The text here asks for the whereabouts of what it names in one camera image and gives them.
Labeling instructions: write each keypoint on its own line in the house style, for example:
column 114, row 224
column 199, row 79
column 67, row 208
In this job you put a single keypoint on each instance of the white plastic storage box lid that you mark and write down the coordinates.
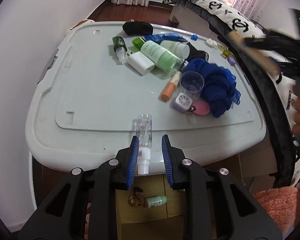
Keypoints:
column 86, row 104

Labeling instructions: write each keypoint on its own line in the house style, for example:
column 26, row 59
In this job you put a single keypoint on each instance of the black white logo blanket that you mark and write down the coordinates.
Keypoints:
column 276, row 94

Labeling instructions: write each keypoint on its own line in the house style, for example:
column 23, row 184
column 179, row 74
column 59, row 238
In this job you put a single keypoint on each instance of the large light green bottle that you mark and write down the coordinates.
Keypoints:
column 163, row 58

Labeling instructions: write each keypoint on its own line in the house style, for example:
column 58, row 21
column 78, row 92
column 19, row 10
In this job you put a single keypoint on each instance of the yellow candy wrapper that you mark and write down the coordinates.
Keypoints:
column 225, row 52

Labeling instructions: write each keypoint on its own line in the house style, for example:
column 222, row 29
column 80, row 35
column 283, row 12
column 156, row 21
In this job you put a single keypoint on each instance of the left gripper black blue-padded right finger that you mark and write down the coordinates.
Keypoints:
column 217, row 205

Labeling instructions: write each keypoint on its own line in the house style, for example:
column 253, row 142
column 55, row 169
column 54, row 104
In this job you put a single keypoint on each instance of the small purple object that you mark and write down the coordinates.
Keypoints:
column 231, row 61

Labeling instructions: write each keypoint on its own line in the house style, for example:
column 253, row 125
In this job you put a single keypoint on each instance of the white power adapter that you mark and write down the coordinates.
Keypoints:
column 141, row 63

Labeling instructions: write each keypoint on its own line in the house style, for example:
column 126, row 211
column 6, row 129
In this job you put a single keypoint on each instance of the white cylindrical bottle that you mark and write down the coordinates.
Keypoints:
column 178, row 49

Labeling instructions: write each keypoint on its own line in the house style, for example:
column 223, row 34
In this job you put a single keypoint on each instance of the dark green spray bottle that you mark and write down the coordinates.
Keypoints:
column 120, row 48

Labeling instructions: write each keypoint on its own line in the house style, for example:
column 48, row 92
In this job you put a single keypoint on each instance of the brown cardboard trash box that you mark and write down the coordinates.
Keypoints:
column 161, row 222

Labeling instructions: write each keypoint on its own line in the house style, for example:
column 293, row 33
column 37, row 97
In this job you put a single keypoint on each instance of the small green tube bottle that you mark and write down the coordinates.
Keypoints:
column 155, row 201

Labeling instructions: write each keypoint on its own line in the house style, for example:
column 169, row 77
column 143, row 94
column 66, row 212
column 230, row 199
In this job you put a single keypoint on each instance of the blue mesh cloth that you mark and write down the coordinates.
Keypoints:
column 219, row 89

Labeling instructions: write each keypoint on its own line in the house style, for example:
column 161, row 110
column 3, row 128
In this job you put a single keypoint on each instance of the blue plastic bag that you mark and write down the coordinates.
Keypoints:
column 158, row 38

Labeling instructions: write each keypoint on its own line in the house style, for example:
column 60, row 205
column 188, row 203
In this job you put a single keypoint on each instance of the white bed frame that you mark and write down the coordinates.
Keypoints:
column 188, row 20

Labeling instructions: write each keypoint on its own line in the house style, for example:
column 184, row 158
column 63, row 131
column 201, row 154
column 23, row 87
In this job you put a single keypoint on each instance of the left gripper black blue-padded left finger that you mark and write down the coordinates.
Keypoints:
column 82, row 205

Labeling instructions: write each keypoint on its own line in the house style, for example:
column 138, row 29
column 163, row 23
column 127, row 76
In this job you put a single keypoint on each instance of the pink round compact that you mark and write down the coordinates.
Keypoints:
column 200, row 108

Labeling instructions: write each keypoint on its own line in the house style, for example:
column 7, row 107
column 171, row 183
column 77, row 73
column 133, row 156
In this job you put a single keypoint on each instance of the purple round air freshener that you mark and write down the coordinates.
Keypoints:
column 182, row 103

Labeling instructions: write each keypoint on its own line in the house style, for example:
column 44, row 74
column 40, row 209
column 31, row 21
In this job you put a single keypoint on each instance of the blue small clip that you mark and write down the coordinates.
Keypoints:
column 194, row 37

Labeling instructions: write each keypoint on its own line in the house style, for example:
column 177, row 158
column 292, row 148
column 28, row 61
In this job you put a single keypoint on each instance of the white crumpled tissue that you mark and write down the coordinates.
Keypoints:
column 211, row 43

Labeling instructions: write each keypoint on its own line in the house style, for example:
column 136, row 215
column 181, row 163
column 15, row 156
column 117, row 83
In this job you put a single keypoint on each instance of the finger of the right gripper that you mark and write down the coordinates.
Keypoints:
column 282, row 44

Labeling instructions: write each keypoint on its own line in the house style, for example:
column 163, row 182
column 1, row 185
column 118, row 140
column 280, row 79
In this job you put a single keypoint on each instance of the clear plastic cup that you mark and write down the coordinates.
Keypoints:
column 192, row 84

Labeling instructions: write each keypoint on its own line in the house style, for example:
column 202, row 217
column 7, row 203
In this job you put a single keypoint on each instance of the orange lip balm tube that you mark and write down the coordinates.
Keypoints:
column 170, row 87

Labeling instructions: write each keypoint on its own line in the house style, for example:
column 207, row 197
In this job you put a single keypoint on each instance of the clear spray bottle white cap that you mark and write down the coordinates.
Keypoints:
column 144, row 134

